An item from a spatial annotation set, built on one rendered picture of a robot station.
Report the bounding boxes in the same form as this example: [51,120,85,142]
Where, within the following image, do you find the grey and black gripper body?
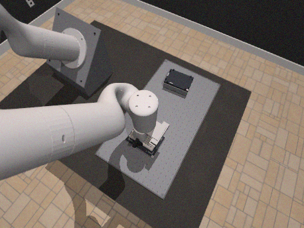
[133,128,148,142]

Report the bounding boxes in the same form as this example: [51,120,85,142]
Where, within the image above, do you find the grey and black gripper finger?
[132,138,143,148]

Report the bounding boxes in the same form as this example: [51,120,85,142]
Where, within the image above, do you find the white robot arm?
[0,4,169,180]

